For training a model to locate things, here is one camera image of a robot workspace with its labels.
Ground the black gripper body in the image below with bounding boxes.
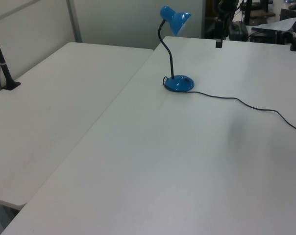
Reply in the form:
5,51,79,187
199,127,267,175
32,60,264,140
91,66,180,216
214,21,224,42

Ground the blue gooseneck desk lamp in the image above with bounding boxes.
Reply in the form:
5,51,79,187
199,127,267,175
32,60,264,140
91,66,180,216
159,5,195,93

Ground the dark equipment with green parts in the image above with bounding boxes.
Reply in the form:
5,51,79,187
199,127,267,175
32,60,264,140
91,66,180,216
228,21,249,41

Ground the black background monitor stand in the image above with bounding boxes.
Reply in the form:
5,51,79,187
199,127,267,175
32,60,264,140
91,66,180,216
243,0,253,25

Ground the dark background desk unit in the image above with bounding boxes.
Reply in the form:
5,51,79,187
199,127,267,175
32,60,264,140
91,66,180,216
249,26,296,45

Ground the white paper sheet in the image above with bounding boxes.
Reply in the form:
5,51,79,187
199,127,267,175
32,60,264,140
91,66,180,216
256,17,296,32

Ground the black office chair back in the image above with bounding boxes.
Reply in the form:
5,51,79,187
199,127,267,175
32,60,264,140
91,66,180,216
279,8,296,22

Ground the black pole with white tie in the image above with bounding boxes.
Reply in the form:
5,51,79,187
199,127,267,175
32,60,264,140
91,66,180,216
0,22,22,91

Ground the black lamp power cable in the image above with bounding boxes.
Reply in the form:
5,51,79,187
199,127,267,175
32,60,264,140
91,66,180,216
162,76,296,135

